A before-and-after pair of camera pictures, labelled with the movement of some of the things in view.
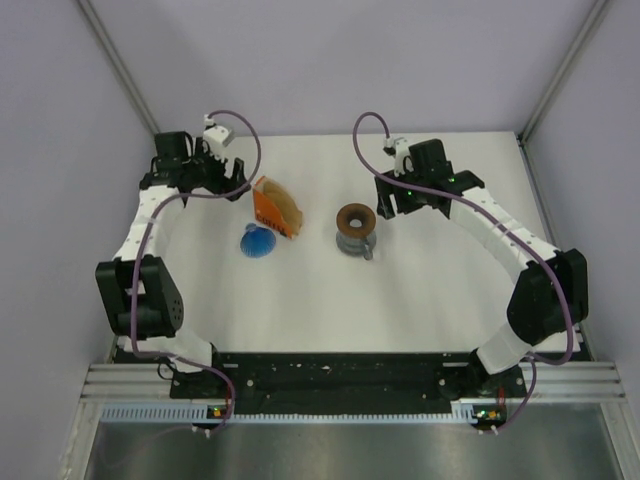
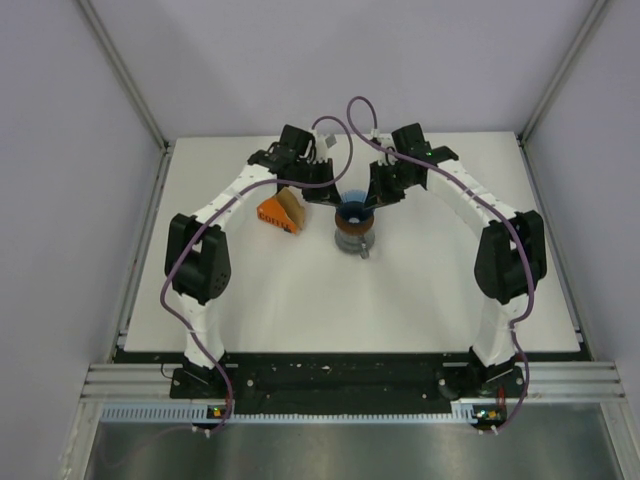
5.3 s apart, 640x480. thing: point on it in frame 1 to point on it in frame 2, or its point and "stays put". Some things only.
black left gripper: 223,183 to 324,195
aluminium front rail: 576,382 stays put
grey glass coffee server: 357,247 stays put
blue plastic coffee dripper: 257,241 to 352,205
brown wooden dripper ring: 355,211 stays put
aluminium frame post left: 117,61 stays put
